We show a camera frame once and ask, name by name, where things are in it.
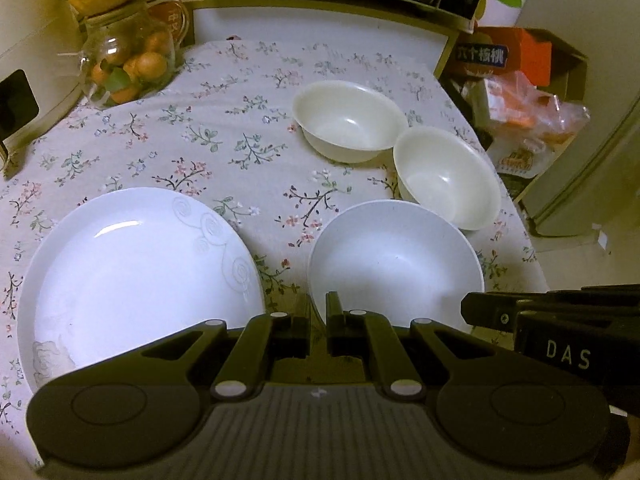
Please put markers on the white snack bag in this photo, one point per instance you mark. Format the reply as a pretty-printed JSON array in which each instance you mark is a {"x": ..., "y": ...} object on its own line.
[{"x": 515, "y": 157}]

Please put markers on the white swirl-print plate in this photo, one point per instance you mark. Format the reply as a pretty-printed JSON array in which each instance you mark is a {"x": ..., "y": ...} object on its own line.
[{"x": 130, "y": 270}]

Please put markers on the cream cabinet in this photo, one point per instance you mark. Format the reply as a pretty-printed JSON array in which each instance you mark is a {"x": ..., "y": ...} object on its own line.
[{"x": 590, "y": 175}]

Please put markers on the pile of small tangerines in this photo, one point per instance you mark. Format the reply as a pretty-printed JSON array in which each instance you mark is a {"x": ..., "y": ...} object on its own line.
[{"x": 145, "y": 67}]

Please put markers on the red carton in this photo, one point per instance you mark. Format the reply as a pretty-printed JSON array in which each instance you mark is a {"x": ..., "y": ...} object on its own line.
[{"x": 500, "y": 52}]

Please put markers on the glass jar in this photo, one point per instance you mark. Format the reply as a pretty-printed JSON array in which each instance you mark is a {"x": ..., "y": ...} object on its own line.
[{"x": 107, "y": 50}]

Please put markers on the cream bowl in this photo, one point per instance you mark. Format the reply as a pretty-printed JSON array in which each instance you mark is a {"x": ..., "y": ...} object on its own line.
[
  {"x": 350, "y": 120},
  {"x": 445, "y": 180}
]

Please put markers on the cardboard box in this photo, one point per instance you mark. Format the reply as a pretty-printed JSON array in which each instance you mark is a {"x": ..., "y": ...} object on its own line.
[{"x": 567, "y": 65}]

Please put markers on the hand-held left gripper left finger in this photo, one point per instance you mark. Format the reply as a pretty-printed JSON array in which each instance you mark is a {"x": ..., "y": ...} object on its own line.
[{"x": 305, "y": 322}]

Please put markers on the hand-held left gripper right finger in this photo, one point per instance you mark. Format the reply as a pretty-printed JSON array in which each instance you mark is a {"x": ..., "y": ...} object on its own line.
[{"x": 334, "y": 322}]

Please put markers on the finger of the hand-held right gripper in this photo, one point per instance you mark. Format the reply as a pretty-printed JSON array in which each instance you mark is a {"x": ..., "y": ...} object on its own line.
[{"x": 490, "y": 310}]

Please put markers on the red tin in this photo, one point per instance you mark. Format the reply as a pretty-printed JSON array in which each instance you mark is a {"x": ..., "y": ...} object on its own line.
[{"x": 167, "y": 17}]

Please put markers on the floral tablecloth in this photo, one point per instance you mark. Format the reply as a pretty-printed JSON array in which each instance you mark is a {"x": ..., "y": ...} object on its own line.
[{"x": 200, "y": 160}]

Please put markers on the clear bag of orange packets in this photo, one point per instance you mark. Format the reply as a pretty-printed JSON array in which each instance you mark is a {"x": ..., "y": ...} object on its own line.
[{"x": 530, "y": 105}]

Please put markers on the white kitchen appliance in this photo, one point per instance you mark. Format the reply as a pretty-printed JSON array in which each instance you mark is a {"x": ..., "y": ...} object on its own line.
[{"x": 40, "y": 35}]

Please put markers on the white bowl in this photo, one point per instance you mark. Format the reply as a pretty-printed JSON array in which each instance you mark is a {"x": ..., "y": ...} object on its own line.
[{"x": 395, "y": 255}]

